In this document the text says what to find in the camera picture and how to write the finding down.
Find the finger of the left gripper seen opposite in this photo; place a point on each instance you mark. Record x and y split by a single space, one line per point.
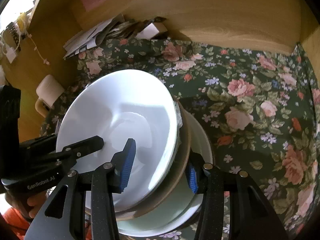
78 150

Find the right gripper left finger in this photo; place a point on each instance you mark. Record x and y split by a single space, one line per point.
62 216

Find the white bowl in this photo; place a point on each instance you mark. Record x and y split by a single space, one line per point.
122 105

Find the large white plate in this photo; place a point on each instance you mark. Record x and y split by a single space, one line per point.
181 204

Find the dark brown plate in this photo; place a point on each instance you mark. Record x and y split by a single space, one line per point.
172 177

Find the person left hand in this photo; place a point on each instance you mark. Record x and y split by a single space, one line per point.
28 207

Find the floral green tablecloth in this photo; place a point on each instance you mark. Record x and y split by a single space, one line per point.
260 110

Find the stack of white papers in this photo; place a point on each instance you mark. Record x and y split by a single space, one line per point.
85 40

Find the black beaded headband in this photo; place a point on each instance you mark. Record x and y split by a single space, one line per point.
15 32

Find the small white box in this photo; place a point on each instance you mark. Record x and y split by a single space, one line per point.
151 31

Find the white charger with cable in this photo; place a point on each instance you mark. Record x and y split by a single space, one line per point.
9 47

